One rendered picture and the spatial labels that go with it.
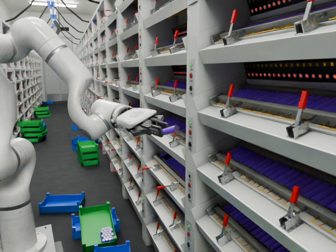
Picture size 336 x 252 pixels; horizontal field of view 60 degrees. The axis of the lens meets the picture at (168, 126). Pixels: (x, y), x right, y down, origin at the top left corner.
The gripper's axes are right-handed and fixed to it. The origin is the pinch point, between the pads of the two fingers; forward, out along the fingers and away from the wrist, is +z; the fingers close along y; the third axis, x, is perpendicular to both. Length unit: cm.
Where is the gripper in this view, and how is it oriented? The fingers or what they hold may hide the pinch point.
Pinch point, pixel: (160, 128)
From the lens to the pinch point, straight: 83.1
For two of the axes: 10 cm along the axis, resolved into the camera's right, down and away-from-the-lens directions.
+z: 7.1, 2.0, -6.8
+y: 6.8, -4.4, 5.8
